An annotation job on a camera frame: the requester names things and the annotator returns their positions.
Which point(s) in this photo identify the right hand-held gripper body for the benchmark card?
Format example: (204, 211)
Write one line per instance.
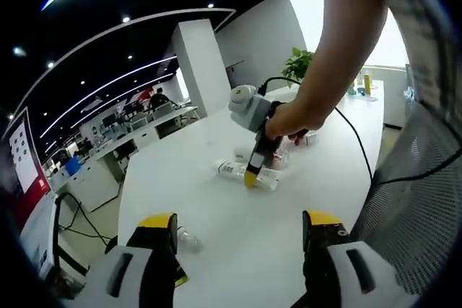
(249, 109)

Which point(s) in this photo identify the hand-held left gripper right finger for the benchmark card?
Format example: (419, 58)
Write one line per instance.
(346, 272)

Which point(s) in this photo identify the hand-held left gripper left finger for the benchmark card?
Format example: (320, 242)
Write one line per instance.
(119, 279)

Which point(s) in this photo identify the small white skincare bottle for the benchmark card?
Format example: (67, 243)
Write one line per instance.
(242, 153)

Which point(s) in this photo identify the clear skincare bottle red detail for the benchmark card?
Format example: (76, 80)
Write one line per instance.
(283, 161)

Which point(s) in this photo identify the clear skincare bottle white label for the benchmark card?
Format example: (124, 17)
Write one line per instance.
(227, 169)

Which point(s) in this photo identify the small clear skincare bottle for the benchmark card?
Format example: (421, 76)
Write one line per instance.
(189, 240)

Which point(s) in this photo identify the tall yellow bottle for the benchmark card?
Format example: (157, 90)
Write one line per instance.
(367, 82)

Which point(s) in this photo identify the blue storage box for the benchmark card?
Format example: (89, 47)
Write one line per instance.
(72, 165)

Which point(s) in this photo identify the person's right hand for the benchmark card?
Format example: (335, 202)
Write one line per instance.
(292, 120)

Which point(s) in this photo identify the green potted plant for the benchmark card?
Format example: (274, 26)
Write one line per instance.
(297, 66)

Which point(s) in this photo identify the white square pillar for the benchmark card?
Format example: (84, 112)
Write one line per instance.
(198, 66)

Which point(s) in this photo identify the grey mesh office chair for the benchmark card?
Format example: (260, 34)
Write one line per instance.
(415, 214)

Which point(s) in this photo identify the small blue items cluster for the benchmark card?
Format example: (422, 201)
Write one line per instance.
(359, 91)

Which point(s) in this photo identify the white office desk row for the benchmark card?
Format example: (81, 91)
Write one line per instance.
(108, 163)

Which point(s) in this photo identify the person's plaid shirt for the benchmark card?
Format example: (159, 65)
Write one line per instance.
(422, 26)

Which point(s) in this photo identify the red and white wall poster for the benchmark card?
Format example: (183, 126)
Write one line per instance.
(25, 156)

